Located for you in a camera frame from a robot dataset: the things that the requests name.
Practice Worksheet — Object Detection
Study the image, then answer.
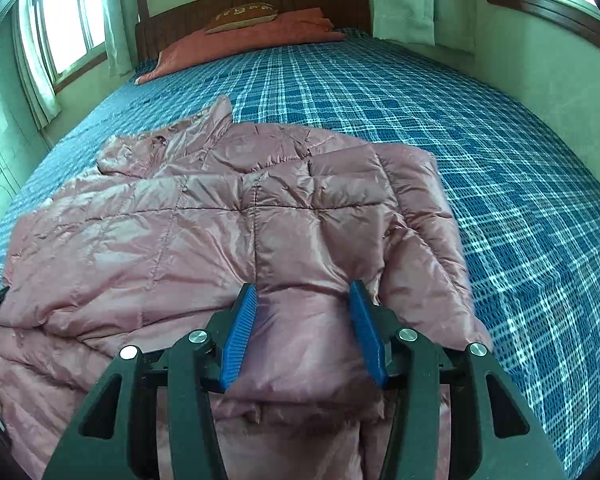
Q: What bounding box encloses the long white curtain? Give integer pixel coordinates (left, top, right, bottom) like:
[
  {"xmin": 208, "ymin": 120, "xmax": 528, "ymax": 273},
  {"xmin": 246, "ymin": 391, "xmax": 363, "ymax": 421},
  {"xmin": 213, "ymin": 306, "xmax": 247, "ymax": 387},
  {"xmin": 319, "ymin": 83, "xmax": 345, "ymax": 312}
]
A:
[{"xmin": 371, "ymin": 0, "xmax": 478, "ymax": 56}]

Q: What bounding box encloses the light framed window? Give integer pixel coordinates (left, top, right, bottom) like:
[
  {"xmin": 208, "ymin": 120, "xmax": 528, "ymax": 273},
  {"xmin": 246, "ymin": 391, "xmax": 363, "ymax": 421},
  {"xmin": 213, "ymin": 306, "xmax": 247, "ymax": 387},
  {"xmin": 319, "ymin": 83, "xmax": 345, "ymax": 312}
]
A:
[{"xmin": 30, "ymin": 0, "xmax": 109, "ymax": 95}]

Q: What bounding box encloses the pink pillow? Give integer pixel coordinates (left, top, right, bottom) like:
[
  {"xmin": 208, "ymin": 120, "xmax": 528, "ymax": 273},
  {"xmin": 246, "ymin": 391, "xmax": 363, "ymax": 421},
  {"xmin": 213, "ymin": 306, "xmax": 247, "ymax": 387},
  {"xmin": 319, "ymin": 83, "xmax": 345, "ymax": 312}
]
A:
[{"xmin": 134, "ymin": 7, "xmax": 346, "ymax": 86}]

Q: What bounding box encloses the blue plaid bed sheet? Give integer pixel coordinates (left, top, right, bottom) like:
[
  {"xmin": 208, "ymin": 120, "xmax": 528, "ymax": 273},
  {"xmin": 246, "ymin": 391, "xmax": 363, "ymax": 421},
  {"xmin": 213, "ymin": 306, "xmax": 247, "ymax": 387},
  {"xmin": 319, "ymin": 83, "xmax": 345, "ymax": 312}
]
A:
[{"xmin": 0, "ymin": 27, "xmax": 600, "ymax": 480}]

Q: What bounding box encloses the wooden headboard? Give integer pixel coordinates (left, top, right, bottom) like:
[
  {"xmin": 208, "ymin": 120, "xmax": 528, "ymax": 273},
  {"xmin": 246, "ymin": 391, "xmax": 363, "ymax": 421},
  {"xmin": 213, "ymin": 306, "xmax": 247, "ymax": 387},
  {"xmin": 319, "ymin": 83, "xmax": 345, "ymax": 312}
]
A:
[{"xmin": 135, "ymin": 0, "xmax": 372, "ymax": 61}]

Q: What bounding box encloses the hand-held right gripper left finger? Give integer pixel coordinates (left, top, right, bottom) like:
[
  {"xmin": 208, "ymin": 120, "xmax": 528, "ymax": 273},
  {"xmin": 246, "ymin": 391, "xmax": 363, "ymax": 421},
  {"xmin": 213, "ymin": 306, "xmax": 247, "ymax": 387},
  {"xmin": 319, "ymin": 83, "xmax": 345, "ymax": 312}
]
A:
[{"xmin": 42, "ymin": 282, "xmax": 258, "ymax": 480}]

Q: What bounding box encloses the pale green curtain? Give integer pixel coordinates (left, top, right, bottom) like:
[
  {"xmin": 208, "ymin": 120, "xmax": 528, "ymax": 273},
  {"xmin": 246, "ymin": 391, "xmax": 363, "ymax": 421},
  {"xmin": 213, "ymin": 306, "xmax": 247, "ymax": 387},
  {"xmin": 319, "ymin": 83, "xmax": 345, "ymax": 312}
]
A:
[
  {"xmin": 101, "ymin": 0, "xmax": 137, "ymax": 78},
  {"xmin": 11, "ymin": 0, "xmax": 62, "ymax": 128}
]

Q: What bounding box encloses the pink puffer jacket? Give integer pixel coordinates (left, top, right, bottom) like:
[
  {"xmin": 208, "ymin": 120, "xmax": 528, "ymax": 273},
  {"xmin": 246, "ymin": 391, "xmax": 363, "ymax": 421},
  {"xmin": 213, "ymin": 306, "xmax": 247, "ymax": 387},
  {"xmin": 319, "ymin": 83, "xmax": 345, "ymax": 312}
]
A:
[{"xmin": 0, "ymin": 95, "xmax": 492, "ymax": 480}]

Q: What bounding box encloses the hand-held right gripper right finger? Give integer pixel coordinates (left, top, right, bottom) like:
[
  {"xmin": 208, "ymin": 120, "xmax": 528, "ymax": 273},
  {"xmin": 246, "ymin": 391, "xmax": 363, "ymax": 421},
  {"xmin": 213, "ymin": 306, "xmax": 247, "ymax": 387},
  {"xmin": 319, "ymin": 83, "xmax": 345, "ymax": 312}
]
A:
[{"xmin": 347, "ymin": 280, "xmax": 567, "ymax": 480}]

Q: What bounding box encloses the brown printed cushion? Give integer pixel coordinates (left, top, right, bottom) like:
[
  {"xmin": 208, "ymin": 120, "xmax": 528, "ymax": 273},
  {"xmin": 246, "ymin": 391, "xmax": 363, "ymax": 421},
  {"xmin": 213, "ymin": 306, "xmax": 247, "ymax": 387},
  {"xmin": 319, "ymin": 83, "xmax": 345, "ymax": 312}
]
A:
[{"xmin": 205, "ymin": 1, "xmax": 277, "ymax": 35}]

